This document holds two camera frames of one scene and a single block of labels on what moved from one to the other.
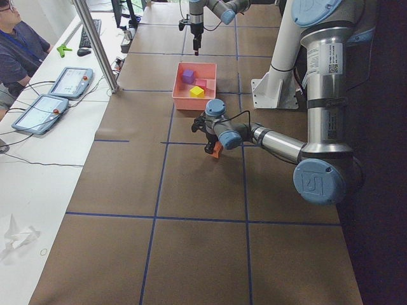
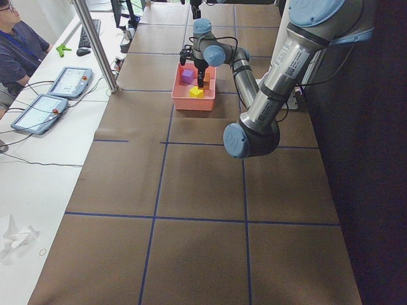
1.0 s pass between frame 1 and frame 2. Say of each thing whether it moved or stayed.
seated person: stayed
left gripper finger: moved
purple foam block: stayed
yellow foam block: stayed
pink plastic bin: stayed
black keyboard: stayed
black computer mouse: stayed
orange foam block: moved
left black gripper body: moved
